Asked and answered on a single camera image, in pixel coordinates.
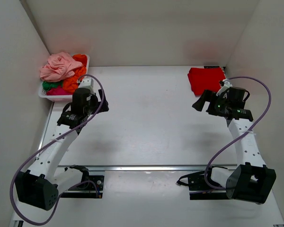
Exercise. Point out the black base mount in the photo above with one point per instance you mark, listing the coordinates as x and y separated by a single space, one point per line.
91 185
199 190

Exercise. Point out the green t shirt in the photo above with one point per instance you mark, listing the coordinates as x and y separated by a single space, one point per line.
50 85

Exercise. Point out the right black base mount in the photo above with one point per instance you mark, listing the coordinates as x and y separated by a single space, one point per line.
199 190

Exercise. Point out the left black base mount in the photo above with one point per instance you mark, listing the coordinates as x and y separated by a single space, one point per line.
91 185

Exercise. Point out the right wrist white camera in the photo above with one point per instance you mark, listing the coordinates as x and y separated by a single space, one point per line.
224 84

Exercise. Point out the folded red t shirt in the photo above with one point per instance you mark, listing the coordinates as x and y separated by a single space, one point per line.
202 79

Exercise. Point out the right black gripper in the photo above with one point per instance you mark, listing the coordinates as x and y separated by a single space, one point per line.
210 97

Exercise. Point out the wrist white camera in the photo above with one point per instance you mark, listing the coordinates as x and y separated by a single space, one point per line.
87 83
224 84

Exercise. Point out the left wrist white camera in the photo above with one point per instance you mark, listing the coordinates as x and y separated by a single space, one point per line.
87 83

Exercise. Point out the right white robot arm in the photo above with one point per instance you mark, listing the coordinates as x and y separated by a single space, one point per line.
252 180

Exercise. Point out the magenta t shirt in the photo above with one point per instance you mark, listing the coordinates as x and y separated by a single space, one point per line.
58 91

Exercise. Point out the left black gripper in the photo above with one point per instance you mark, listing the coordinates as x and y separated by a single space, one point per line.
105 105

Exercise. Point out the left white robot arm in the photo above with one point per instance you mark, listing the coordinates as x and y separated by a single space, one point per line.
38 186

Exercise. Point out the pink t shirt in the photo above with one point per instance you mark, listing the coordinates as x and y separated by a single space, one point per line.
59 66

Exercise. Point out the white plastic basket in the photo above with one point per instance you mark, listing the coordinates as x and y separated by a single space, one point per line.
42 93

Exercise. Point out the orange t shirt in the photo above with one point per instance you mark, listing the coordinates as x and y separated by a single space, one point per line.
70 84

